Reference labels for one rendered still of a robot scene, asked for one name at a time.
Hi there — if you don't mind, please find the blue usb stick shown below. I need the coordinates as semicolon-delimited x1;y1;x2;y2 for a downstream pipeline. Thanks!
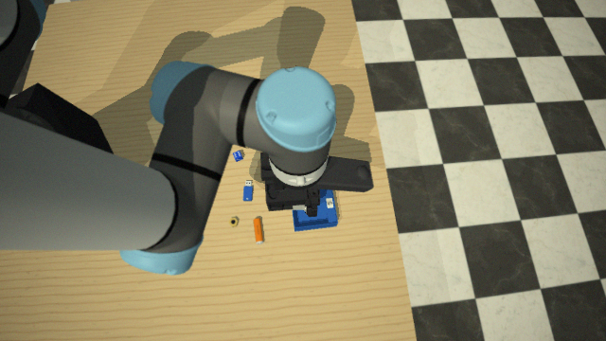
243;181;253;201

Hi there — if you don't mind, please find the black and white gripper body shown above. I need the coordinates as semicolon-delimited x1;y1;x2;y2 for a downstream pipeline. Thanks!
260;153;323;211

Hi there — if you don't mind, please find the orange battery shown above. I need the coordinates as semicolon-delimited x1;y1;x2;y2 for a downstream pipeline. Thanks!
254;218;263;244

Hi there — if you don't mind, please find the blue bin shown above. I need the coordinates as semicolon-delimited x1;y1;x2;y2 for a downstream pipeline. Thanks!
292;189;338;230

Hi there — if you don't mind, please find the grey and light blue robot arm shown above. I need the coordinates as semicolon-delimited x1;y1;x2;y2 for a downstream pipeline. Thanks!
0;0;374;276

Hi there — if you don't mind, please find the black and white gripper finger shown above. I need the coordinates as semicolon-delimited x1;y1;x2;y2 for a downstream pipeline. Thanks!
287;203;318;217

